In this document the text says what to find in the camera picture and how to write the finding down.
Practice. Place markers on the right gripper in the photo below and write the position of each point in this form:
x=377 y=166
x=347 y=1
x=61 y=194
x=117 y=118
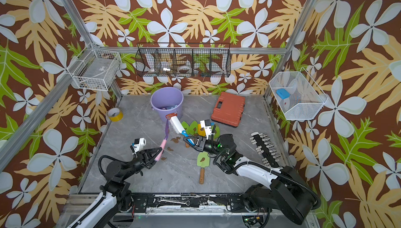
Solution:
x=203 y=143

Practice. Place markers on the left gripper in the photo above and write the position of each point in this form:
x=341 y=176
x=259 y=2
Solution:
x=144 y=159

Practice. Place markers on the purple trowel pink handle front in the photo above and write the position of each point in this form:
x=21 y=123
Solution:
x=164 y=142

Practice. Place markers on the white brush blue handle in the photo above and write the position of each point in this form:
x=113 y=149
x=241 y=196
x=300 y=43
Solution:
x=176 y=124

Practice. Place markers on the blue trowel blue handle back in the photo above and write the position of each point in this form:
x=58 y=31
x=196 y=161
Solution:
x=171 y=107

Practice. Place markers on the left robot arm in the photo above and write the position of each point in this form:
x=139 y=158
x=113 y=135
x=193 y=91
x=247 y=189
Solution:
x=115 y=195

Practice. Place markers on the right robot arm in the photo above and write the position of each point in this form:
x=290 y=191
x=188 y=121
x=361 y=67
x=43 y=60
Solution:
x=277 y=187

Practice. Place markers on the purple plastic bucket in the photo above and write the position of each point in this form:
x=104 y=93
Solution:
x=165 y=97

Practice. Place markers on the red plastic tool case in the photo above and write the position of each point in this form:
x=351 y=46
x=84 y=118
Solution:
x=228 y=109

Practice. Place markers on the yellow tape roll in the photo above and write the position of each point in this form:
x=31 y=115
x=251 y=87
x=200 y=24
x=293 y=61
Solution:
x=115 y=114

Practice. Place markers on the blue item in basket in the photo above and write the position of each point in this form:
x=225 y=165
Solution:
x=283 y=93

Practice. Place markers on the green trowel yellow handle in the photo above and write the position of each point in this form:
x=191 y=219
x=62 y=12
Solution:
x=216 y=131

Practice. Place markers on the lime trowel wooden handle right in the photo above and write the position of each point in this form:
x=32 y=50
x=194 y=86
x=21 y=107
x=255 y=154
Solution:
x=203 y=161

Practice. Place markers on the yellow trowel wooden handle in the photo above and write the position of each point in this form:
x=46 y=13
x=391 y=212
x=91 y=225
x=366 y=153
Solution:
x=201 y=131

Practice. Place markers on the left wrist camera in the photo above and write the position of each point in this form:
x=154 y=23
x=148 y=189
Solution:
x=138 y=145

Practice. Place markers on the green trowel wooden handle right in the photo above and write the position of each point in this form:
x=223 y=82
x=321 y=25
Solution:
x=192 y=129

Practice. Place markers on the green trowel wooden handle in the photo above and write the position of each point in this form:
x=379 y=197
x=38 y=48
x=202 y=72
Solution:
x=192 y=129
x=186 y=126

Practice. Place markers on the green trowel wooden handle left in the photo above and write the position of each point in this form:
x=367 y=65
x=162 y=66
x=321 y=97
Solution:
x=186 y=126

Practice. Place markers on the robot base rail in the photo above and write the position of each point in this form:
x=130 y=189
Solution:
x=192 y=203

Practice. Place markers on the white wire basket right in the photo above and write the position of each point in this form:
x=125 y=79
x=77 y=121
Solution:
x=307 y=97

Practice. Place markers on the white wire basket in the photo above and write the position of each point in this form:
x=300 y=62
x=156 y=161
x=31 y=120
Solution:
x=95 y=68
x=307 y=97

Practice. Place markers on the white wire basket left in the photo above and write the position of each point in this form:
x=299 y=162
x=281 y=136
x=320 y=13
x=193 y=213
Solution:
x=95 y=68

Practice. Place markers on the black wire basket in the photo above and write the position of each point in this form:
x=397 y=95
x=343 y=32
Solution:
x=183 y=59

